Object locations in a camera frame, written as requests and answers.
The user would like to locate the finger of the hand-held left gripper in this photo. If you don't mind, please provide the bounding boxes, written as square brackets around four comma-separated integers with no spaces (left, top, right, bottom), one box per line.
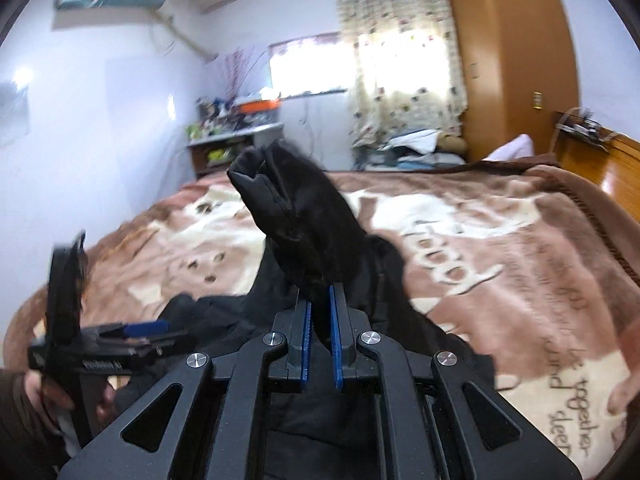
[82,320,173,342]
[117,331,190,362]

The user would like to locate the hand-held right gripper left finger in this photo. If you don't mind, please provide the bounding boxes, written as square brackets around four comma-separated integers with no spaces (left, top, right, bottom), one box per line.
[59,292,314,480]

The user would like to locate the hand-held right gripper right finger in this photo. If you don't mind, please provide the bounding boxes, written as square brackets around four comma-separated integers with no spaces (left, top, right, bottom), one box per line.
[327,282,583,480]

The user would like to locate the black quilted jacket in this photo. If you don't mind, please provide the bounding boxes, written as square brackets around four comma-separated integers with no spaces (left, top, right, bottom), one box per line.
[117,140,496,480]

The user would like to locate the pile of folded clothes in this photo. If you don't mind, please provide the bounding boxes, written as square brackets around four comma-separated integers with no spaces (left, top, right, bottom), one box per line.
[352,127,469,172]

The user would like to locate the person's left hand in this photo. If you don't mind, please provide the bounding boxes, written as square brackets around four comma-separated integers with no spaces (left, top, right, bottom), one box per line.
[22,367,121,428]

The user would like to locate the brown printed blanket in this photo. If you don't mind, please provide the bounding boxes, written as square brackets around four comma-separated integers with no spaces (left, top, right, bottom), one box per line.
[5,160,633,480]

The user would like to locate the cluttered wooden shelf unit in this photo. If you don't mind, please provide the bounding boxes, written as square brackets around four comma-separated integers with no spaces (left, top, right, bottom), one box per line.
[186,121,286,179]

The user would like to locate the orange box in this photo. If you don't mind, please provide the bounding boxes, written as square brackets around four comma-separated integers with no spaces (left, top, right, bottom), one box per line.
[235,99,282,114]

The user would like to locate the white pillow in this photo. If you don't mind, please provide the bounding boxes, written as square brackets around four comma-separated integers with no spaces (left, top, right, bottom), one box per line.
[482,134,537,162]

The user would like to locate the decorative dried branches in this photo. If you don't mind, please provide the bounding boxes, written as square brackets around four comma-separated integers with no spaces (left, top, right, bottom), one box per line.
[219,47,262,106]

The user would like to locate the window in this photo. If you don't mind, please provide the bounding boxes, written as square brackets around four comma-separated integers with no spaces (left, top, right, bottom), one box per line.
[269,32,352,99]

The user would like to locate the patterned cream curtain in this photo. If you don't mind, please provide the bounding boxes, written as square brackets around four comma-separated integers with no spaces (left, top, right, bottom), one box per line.
[334,0,469,161]

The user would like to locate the air conditioner pipe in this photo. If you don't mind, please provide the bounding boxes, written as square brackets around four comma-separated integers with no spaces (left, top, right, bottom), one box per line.
[150,9,219,62]

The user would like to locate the wooden headboard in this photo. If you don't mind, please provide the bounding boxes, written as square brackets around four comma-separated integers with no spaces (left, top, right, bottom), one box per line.
[551,109,640,213]

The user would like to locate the wooden wardrobe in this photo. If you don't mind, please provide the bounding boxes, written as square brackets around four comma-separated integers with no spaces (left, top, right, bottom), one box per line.
[442,0,581,163]

